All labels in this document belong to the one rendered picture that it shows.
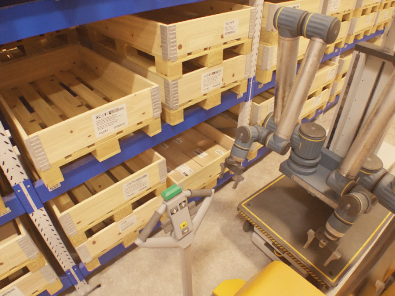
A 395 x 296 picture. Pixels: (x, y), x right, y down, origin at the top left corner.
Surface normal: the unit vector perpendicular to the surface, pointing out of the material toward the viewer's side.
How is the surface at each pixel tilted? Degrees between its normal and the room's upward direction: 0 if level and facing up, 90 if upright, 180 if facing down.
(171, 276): 0
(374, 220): 0
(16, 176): 90
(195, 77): 90
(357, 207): 62
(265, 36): 90
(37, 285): 90
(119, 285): 0
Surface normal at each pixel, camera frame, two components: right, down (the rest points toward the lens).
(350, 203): -0.77, -0.03
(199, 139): 0.00, -0.78
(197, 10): -0.74, 0.42
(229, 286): -0.25, -0.90
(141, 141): 0.67, 0.46
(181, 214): 0.65, 0.22
